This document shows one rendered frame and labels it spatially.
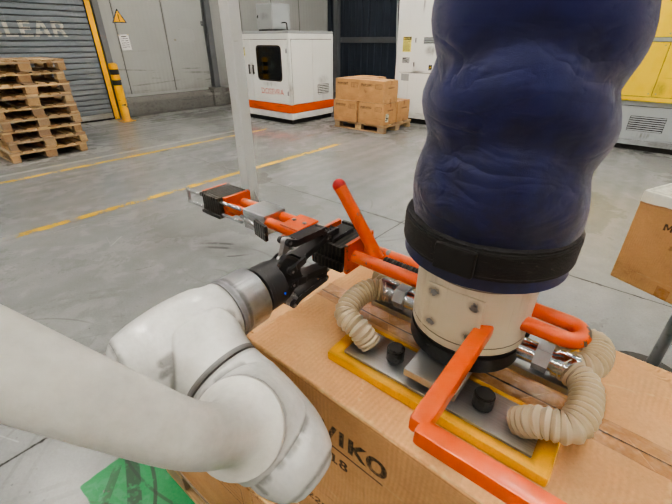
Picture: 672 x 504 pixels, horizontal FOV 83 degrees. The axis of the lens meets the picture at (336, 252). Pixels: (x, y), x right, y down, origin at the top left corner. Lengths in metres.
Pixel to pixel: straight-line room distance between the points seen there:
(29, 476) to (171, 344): 1.72
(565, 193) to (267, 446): 0.40
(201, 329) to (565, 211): 0.43
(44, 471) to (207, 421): 1.82
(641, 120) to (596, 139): 7.39
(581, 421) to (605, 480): 0.09
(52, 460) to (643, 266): 2.59
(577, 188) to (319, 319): 0.47
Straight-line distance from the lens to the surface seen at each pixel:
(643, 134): 7.88
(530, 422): 0.57
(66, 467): 2.12
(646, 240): 1.99
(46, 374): 0.29
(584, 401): 0.58
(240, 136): 3.79
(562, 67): 0.42
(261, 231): 0.77
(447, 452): 0.41
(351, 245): 0.66
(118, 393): 0.31
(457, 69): 0.45
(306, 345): 0.68
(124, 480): 1.97
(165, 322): 0.50
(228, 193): 0.92
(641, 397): 0.77
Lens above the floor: 1.54
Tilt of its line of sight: 29 degrees down
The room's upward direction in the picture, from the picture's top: straight up
